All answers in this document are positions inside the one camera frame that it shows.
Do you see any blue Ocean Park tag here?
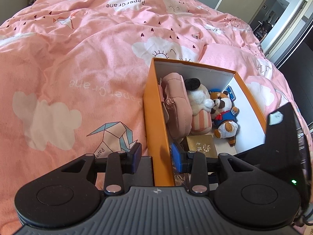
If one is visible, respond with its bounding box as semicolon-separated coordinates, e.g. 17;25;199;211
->
225;85;236;101

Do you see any pink card holder wallet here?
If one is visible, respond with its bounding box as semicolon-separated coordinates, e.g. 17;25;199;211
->
158;81;170;124

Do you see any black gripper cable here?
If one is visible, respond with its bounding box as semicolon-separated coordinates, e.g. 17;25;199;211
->
291;210;313;228

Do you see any dark illustrated card box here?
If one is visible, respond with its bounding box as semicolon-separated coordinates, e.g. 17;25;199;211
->
172;162;191;190

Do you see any red panda sailor plush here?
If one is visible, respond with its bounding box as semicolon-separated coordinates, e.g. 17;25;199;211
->
209;89;239;147

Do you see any gold card box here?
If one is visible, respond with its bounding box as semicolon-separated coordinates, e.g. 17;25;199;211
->
186;135;218;158

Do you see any white panda plush toy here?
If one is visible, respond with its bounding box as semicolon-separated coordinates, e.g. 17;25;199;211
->
184;78;214;135

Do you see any pink cloud-print duvet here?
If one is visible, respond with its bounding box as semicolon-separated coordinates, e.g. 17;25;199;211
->
0;0;313;235

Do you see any pink umbrella pouch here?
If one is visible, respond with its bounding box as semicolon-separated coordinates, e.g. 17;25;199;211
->
161;73;192;139

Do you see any orange cardboard box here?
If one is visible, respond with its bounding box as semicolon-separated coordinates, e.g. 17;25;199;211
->
143;58;266;186

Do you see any dark grey box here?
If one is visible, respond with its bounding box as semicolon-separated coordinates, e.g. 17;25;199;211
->
123;156;154;192

